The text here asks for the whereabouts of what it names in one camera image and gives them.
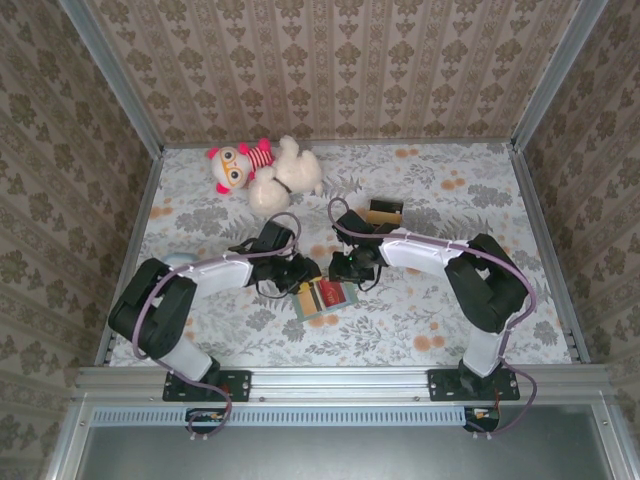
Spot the cream plush teddy bear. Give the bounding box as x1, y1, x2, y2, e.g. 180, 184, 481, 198
248, 134, 325, 217

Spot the plush doll with orange glasses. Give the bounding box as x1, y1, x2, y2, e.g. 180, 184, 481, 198
207, 138, 277, 197

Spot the small wired circuit board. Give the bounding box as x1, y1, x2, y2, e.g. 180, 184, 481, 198
463, 407, 501, 432
185, 407, 234, 434

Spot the green card holder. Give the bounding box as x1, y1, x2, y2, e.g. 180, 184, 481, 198
291, 279, 360, 324

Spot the floral patterned tablecloth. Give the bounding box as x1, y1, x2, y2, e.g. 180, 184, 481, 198
102, 141, 581, 369

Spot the aluminium mounting rail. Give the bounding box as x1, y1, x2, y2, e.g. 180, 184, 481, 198
74, 366, 614, 404

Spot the gold card with black stripe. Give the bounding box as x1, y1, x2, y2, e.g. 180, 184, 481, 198
298, 282, 327, 321

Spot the aluminium side rail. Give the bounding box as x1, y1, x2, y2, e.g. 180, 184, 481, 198
93, 149, 166, 369
508, 144, 587, 365

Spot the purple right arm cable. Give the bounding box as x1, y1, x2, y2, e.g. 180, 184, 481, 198
327, 197, 540, 441

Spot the red credit card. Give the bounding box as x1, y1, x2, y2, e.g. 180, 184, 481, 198
322, 279, 353, 310

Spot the grey metal panel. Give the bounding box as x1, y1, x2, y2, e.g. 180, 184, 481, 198
74, 404, 626, 480

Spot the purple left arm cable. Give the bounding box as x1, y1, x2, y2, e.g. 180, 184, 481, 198
132, 212, 302, 442

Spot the aluminium frame post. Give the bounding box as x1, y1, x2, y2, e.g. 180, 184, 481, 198
56, 0, 167, 156
510, 0, 611, 151

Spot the slotted grey cable duct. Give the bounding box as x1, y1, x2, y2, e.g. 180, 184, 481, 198
91, 405, 466, 428

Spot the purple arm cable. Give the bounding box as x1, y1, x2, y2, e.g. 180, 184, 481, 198
327, 197, 540, 441
132, 212, 302, 442

